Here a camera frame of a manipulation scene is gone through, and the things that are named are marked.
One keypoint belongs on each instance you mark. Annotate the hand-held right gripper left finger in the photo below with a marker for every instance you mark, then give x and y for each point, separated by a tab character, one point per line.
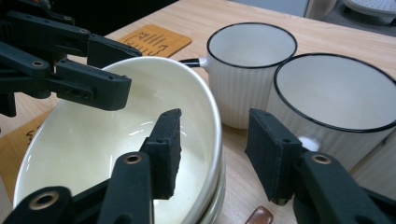
165	155

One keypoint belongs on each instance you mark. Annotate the brown wooden spoon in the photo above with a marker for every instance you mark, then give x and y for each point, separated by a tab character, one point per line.
260	216

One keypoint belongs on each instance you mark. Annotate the white ribbed mug black rim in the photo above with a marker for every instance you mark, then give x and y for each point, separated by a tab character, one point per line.
243	87
327	93

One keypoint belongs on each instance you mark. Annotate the wooden coaster with cut pattern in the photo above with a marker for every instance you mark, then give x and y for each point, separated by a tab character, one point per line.
12	149
155	40

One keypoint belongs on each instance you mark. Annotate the cream ceramic bowl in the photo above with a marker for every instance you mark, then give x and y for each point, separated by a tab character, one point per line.
218	215
93	140
221	186

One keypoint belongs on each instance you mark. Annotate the pale blue partition panel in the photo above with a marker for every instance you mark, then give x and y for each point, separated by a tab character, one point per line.
267	6

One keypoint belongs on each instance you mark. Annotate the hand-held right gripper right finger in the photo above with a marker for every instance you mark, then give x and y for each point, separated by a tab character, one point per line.
271	155

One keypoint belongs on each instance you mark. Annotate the round flat object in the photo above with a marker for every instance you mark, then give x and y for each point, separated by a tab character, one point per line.
370	6

